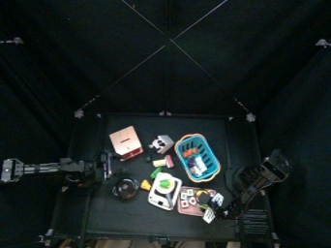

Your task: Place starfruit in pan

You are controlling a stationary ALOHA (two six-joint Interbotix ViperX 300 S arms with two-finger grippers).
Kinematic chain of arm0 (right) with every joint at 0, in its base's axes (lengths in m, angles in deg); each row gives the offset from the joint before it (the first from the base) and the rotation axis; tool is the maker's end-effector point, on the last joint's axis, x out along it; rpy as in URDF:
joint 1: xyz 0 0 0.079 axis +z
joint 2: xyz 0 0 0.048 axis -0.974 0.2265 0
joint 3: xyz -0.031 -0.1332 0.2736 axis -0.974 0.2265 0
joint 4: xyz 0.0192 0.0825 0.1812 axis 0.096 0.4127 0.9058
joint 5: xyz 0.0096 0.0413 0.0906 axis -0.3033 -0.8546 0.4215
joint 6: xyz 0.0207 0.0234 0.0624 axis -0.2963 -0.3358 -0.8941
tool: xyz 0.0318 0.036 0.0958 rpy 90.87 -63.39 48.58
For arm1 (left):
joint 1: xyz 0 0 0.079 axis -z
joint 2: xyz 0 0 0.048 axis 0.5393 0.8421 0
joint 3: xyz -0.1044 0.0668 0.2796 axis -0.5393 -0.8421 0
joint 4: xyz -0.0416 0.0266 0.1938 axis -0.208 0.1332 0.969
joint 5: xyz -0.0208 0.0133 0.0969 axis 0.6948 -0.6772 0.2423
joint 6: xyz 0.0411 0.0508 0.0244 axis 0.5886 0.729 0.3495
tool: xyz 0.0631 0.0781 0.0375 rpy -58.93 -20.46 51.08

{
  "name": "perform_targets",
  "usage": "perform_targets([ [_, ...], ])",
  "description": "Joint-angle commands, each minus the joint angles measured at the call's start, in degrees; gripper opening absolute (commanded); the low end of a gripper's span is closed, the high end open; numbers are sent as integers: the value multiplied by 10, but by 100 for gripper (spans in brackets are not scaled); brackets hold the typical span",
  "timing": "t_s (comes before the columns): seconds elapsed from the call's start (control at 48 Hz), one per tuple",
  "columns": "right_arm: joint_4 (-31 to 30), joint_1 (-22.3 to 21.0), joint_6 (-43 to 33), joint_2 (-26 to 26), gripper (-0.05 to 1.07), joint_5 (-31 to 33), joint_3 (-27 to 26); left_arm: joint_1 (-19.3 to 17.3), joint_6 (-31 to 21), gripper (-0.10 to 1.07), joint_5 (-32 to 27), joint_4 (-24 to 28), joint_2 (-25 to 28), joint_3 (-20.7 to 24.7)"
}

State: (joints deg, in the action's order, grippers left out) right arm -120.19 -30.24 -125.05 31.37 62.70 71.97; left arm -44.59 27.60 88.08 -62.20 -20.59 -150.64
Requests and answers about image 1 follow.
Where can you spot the white blue toy carton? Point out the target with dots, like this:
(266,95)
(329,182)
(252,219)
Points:
(201,165)

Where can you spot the black toy pan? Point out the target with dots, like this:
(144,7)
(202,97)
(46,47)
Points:
(126,188)

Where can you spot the pale yellow toy block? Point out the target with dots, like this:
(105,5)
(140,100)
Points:
(160,162)

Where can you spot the white sushi piece green centre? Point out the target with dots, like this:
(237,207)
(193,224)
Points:
(190,192)
(185,195)

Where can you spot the small dark toy piece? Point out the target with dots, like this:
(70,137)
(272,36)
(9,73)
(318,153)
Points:
(149,159)

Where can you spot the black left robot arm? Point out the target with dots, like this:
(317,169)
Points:
(41,168)

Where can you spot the orange toy carrot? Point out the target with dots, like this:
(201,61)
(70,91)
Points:
(190,152)

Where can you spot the pink toy food piece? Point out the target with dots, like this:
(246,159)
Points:
(170,161)

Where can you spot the white sushi piece red centre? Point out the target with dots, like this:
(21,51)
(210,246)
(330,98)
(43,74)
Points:
(193,201)
(185,203)

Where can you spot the green toy food piece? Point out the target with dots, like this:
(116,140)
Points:
(166,183)

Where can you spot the white toy kitchen scale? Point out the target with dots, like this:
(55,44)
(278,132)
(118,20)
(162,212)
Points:
(162,198)

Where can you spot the purple toy eggplant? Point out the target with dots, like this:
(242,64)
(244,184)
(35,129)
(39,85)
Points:
(192,162)

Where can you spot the tan wooden box red base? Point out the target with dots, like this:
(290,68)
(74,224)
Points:
(126,142)

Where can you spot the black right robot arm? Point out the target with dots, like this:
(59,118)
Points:
(264,174)

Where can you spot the pink rectangular tray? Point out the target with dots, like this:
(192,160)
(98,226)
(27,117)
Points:
(194,210)

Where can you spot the blue basket orange rim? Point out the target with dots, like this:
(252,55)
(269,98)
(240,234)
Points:
(213,168)

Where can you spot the green toy vegetable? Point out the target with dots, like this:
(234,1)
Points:
(157,172)

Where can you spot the grey frame middle clamp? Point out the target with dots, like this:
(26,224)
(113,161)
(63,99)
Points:
(165,113)

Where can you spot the grey frame corner bracket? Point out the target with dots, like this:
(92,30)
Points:
(78,113)
(250,117)
(322,42)
(45,238)
(17,41)

